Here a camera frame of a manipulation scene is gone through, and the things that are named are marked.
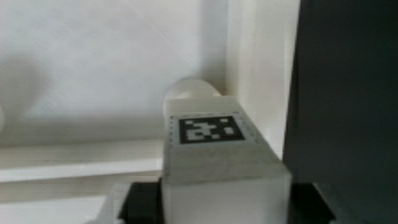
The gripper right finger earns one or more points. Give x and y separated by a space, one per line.
316 207

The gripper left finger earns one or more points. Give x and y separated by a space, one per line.
131 206

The white table leg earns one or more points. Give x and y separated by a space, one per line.
224 178

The white square tabletop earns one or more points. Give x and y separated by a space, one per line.
94 55

